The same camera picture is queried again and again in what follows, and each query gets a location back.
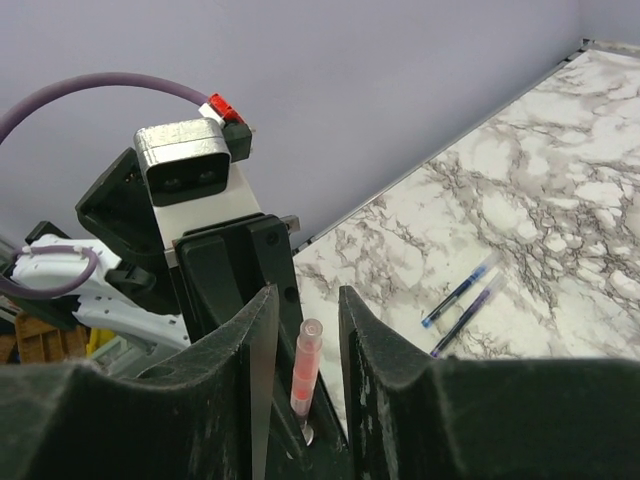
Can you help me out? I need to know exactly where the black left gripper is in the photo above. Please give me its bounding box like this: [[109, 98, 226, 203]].
[[172, 214, 300, 345]]

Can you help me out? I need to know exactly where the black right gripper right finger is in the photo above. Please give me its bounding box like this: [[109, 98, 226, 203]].
[[339, 286, 639, 479]]

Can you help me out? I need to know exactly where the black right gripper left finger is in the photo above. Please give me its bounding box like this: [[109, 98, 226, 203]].
[[1, 286, 279, 479]]

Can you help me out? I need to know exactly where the purple gel pen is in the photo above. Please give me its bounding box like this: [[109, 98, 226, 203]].
[[429, 273, 505, 358]]

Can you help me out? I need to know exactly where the red pen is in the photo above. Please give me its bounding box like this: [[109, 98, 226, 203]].
[[290, 318, 323, 446]]

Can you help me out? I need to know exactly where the blue gel pen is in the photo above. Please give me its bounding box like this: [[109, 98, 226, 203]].
[[421, 253, 501, 328]]

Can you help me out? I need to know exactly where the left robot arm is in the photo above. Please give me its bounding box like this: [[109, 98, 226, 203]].
[[1, 149, 302, 360]]

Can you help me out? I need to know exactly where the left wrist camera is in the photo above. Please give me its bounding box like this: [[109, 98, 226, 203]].
[[134, 117, 231, 207]]

